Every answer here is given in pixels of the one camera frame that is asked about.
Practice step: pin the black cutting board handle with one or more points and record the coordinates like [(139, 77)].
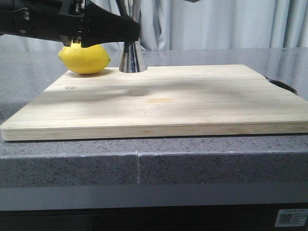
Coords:
[(281, 85)]

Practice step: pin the white QR code label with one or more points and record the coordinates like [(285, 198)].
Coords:
[(291, 218)]

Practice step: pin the light wooden cutting board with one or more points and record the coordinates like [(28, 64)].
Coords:
[(163, 101)]

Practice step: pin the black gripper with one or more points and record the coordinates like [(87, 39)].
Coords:
[(69, 21)]

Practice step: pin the grey pleated curtain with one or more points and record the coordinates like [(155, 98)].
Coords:
[(223, 24)]

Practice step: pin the steel double jigger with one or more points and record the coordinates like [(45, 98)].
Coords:
[(132, 60)]

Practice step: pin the yellow lemon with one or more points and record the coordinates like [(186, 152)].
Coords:
[(85, 61)]

